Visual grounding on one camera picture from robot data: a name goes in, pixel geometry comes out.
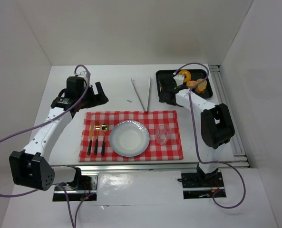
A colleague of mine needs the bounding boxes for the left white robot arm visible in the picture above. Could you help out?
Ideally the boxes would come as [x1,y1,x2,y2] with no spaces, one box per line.
[9,76,108,191]

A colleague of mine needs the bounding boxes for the red checkered cloth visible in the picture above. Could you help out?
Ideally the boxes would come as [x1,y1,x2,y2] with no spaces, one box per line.
[78,111,184,162]

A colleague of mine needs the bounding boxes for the black baking tray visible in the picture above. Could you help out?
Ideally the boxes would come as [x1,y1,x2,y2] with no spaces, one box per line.
[156,69,213,99]

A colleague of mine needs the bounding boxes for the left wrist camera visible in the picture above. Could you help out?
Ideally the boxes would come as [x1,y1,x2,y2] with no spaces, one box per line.
[75,71,88,82]

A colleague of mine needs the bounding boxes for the small round bun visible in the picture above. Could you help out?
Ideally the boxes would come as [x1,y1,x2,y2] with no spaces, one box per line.
[186,81,197,88]

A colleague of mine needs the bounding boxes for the silver metal tongs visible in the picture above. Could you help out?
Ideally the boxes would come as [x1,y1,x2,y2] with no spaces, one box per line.
[130,77,151,112]

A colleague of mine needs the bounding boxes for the baguette bread slice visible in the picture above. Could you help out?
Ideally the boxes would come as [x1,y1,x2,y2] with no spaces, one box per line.
[194,78,207,94]

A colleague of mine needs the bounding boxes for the clear drinking glass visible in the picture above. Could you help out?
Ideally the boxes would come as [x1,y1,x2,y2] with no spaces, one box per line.
[156,125,171,145]

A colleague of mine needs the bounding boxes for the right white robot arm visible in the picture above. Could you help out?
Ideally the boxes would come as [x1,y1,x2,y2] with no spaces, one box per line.
[156,73,235,184]

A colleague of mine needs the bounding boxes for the glazed ring donut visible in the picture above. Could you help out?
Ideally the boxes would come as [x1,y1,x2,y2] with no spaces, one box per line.
[178,70,192,83]

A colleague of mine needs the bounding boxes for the gold spoon black handle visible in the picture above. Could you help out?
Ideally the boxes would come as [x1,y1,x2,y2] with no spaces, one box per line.
[101,123,109,156]

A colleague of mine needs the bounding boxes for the gold fork black handle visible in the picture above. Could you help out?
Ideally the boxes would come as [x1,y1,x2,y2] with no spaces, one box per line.
[94,125,101,155]

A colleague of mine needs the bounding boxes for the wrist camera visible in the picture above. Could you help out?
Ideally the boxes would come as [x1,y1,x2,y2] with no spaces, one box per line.
[173,75,185,86]
[75,71,88,82]

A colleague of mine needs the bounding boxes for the aluminium rail frame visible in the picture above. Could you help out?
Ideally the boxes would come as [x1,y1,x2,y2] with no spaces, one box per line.
[208,65,250,168]

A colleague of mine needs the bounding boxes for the white grey-rimmed plate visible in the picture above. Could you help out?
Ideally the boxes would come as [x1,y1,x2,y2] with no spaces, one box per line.
[109,120,150,157]

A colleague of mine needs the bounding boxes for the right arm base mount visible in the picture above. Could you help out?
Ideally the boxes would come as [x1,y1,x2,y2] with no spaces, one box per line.
[177,172,226,199]

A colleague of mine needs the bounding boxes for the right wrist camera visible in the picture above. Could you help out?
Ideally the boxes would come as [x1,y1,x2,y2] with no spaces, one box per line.
[173,75,185,86]

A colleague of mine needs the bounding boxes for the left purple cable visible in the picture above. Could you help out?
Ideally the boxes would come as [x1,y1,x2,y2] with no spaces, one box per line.
[0,64,92,228]

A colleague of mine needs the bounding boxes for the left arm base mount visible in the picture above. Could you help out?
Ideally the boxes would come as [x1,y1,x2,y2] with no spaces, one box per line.
[52,174,98,202]

